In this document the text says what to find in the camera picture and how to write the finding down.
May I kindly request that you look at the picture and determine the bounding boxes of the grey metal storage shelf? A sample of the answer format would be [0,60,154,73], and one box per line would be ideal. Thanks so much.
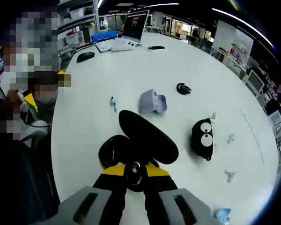
[57,0,101,47]

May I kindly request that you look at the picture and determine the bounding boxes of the white table power strip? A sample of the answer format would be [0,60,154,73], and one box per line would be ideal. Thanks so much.
[240,109,265,168]

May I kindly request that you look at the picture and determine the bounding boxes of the person's black shirt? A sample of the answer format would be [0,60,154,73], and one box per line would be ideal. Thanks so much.
[0,131,61,225]

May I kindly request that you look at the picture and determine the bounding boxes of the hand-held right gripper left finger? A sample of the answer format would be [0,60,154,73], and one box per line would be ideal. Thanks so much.
[57,164,132,225]

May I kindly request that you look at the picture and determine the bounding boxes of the dark water bottle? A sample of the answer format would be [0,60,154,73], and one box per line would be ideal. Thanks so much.
[83,27,91,44]

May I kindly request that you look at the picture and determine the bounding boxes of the white partition panel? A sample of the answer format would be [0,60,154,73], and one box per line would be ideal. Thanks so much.
[212,20,255,61]

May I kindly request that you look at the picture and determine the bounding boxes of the black computer mouse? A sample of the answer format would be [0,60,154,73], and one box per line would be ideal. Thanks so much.
[76,52,96,63]

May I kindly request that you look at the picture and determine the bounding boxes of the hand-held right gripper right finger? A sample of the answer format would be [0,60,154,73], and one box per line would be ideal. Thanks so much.
[144,165,215,225]

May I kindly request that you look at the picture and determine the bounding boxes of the blue box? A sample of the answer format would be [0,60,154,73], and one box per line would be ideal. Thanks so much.
[91,31,118,43]

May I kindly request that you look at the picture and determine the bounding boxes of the light blue earbud case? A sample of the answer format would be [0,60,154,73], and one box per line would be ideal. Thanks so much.
[213,207,232,223]

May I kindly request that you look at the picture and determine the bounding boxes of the lilac earbud case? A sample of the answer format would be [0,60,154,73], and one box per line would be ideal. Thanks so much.
[138,89,167,115]

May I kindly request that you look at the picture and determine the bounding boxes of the silver laptop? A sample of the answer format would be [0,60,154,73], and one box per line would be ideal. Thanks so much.
[95,9,150,53]

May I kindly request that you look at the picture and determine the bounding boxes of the short curved ceiling light strip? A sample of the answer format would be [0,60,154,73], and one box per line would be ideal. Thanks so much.
[212,8,274,47]

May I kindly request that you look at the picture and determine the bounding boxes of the white mesh office chair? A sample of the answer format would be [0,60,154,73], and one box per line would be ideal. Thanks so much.
[247,69,266,94]

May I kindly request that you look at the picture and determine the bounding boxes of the black googly-eyed earbud case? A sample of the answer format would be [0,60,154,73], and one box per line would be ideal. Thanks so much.
[191,118,216,161]

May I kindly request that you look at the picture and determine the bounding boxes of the black oval earbud case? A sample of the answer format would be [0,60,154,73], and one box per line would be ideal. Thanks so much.
[98,109,180,170]

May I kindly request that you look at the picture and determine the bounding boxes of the white table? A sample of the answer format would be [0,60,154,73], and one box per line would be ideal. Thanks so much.
[51,31,280,225]

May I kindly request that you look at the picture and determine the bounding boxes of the shelf with colourful items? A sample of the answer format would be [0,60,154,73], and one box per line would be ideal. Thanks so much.
[228,42,251,71]

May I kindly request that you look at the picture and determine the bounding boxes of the white game controller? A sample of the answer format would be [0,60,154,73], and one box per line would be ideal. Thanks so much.
[111,39,136,52]

